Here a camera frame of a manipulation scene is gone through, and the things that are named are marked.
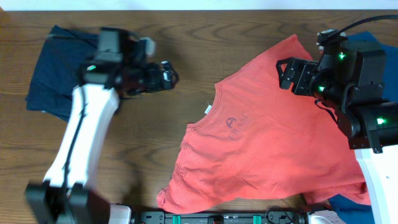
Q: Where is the blue garment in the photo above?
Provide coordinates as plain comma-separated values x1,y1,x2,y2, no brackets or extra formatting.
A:
329,32,397,224

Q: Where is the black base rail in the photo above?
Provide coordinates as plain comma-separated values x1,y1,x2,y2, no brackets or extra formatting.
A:
130,209,309,224

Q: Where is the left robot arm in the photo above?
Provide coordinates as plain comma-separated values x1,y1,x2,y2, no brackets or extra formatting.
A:
25,27,178,223

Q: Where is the coral red t-shirt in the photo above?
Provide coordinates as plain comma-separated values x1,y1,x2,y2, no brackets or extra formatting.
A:
157,35,370,213

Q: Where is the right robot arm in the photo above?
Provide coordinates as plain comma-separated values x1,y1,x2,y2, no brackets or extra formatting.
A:
276,30,397,223

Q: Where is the folded dark navy garment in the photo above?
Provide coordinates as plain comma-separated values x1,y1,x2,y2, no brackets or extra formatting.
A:
25,26,98,121

